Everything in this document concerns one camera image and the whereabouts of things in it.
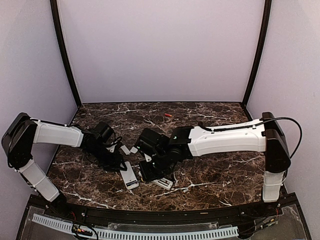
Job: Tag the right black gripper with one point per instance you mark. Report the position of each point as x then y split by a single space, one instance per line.
147 175

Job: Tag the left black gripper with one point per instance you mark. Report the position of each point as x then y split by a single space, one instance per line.
114 163

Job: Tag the white battery cover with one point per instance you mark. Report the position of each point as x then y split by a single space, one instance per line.
125 150

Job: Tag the white slim remote control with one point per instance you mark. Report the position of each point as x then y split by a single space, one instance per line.
163 183

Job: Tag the grey remote control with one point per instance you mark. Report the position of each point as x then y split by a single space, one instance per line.
128 176

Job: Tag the grey remote battery cover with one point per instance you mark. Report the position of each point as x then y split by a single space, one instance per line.
134 150

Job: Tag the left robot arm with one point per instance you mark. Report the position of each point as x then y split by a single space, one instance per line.
24 132

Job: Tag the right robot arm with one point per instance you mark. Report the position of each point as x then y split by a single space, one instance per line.
262 135

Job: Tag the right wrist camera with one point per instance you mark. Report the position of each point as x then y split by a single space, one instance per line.
147 157

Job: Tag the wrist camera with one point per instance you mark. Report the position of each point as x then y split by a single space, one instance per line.
117 143
147 157

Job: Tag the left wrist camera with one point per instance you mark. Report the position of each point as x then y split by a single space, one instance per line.
117 143

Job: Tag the black front rail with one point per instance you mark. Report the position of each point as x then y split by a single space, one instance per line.
233 215

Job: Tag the left black frame post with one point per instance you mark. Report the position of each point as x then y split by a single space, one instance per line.
63 52

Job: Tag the black frame post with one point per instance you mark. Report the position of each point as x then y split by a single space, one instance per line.
258 53
63 52

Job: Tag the right black frame post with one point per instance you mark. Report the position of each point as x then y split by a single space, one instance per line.
258 53

